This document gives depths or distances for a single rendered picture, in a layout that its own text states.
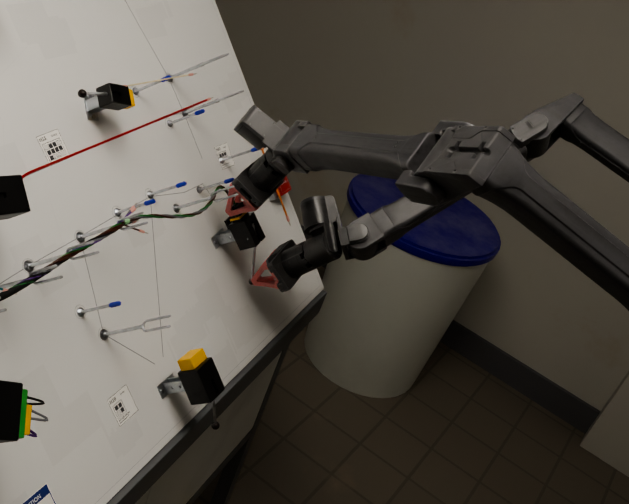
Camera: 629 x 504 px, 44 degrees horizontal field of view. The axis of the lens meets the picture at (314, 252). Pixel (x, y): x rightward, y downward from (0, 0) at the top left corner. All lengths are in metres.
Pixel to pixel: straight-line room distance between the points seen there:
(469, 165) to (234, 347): 0.75
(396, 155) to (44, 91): 0.58
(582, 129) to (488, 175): 0.62
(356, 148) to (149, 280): 0.46
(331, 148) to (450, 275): 1.54
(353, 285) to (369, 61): 1.01
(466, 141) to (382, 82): 2.33
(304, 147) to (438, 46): 1.97
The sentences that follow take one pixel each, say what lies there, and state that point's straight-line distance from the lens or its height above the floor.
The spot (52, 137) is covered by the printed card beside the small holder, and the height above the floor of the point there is 1.27.
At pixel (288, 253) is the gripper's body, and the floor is 1.10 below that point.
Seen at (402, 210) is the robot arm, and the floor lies 1.25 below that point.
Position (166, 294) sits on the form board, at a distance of 1.41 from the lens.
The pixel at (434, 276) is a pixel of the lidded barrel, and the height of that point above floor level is 0.61.
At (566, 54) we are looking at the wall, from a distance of 3.02.
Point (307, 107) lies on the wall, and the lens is 3.48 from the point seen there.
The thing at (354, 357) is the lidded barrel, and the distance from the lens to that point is 2.89.
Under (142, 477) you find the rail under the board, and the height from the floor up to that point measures 0.86.
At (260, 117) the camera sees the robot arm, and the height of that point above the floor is 1.35.
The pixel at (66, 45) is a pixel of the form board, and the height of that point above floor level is 1.36.
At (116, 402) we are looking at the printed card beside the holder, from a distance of 1.29.
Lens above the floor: 1.86
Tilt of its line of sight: 30 degrees down
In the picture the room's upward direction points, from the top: 21 degrees clockwise
